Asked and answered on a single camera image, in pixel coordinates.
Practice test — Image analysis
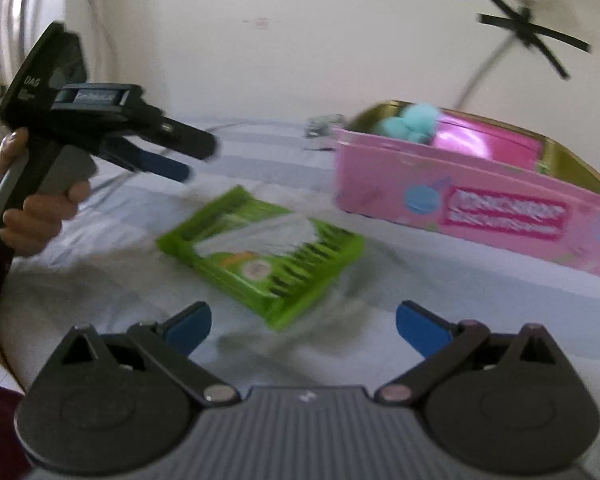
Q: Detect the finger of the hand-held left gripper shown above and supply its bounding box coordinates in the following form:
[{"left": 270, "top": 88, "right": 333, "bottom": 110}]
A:
[
  {"left": 142, "top": 104, "right": 217, "bottom": 162},
  {"left": 102, "top": 136, "right": 192, "bottom": 184}
]

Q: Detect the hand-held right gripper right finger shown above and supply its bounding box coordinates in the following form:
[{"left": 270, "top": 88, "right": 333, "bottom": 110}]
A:
[{"left": 374, "top": 300, "right": 557, "bottom": 406}]

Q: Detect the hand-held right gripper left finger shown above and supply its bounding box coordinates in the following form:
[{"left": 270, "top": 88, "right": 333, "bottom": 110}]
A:
[{"left": 55, "top": 301, "right": 242, "bottom": 406}]

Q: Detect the green wet wipes packet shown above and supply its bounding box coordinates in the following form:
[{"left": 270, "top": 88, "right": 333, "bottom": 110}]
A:
[{"left": 156, "top": 185, "right": 366, "bottom": 332}]

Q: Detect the pink tin box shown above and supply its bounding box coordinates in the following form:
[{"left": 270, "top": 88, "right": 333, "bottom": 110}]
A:
[{"left": 330, "top": 100, "right": 600, "bottom": 279}]

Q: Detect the magenta packet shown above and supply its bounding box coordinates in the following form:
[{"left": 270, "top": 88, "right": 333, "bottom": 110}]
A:
[{"left": 430, "top": 112, "right": 543, "bottom": 173}]

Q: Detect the person's left hand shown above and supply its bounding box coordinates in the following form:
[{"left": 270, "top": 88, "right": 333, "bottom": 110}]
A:
[{"left": 0, "top": 127, "right": 92, "bottom": 257}]

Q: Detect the small grey crumpled object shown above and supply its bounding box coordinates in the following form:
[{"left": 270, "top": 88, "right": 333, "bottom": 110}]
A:
[{"left": 305, "top": 114, "right": 344, "bottom": 139}]

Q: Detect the white wall cable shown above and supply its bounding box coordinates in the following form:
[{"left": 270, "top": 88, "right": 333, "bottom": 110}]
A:
[{"left": 452, "top": 7, "right": 531, "bottom": 109}]

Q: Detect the black wall tape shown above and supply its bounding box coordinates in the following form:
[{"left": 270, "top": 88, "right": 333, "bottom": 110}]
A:
[{"left": 476, "top": 0, "right": 593, "bottom": 80}]

